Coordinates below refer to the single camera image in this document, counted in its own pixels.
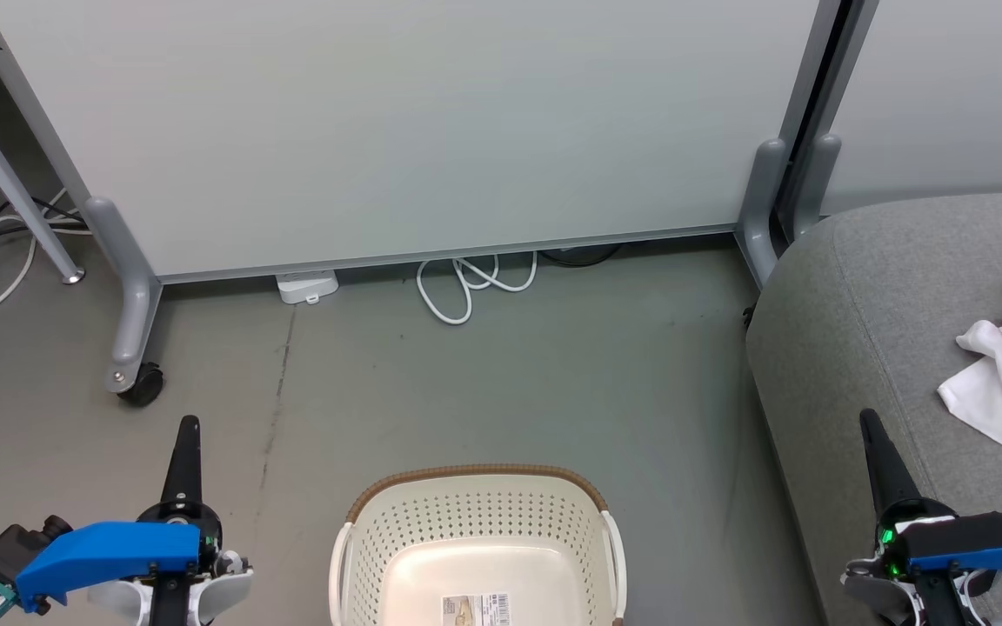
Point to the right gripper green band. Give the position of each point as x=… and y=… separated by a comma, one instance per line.
x=875, y=596

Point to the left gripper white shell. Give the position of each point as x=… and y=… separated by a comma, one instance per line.
x=223, y=587

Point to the white garment red stripes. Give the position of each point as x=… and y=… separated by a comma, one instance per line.
x=1001, y=391

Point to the cream perforated laundry basket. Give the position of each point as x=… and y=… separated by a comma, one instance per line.
x=466, y=539

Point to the black caster wheel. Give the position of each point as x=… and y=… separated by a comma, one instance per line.
x=750, y=316
x=143, y=387

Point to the grey fabric sofa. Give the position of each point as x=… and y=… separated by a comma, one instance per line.
x=849, y=365

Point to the white power adapter box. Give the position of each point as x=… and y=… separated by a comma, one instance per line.
x=305, y=285

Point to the paper label sticker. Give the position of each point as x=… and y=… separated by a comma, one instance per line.
x=477, y=610

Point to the grey metal table leg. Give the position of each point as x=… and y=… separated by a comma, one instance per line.
x=5, y=174

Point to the wide white partition panel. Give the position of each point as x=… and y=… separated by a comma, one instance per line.
x=423, y=122

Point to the blue right wrist camera bracket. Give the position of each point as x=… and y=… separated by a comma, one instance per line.
x=971, y=539

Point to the blue wrist camera bracket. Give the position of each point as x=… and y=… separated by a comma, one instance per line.
x=110, y=552
x=971, y=539

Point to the blue left wrist camera bracket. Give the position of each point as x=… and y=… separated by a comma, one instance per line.
x=110, y=552

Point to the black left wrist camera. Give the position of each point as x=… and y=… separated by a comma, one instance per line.
x=10, y=548

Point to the white partition panel grey frame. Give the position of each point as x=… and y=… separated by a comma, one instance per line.
x=945, y=96

